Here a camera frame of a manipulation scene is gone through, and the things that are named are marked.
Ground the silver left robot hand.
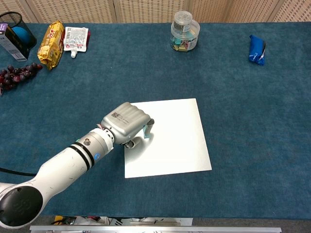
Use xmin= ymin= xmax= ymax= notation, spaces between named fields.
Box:
xmin=100 ymin=102 xmax=155 ymax=149

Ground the white paper sheet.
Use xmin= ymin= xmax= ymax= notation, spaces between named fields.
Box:
xmin=123 ymin=98 xmax=212 ymax=179

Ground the white spout pouch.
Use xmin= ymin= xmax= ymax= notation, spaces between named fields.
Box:
xmin=63 ymin=26 xmax=89 ymax=59

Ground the clear jar of clips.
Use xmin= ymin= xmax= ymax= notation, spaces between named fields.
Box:
xmin=171 ymin=11 xmax=201 ymax=52

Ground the yellow snack bag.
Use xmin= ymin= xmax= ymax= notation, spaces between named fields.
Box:
xmin=37 ymin=20 xmax=65 ymax=70

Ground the woven folding screen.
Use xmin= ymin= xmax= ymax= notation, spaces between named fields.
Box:
xmin=0 ymin=0 xmax=311 ymax=24

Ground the dark red grape bunch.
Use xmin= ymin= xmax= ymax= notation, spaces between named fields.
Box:
xmin=0 ymin=62 xmax=43 ymax=97

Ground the blue ball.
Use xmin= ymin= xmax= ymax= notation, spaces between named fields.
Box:
xmin=11 ymin=26 xmax=32 ymax=47

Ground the black purple carton box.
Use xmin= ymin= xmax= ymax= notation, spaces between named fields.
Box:
xmin=0 ymin=22 xmax=29 ymax=62

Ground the blue snack packet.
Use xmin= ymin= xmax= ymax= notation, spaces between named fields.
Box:
xmin=248 ymin=35 xmax=266 ymax=66

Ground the black mesh pen holder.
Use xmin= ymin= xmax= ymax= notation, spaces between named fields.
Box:
xmin=0 ymin=11 xmax=37 ymax=55

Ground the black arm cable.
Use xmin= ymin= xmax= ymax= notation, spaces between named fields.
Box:
xmin=0 ymin=167 xmax=37 ymax=177

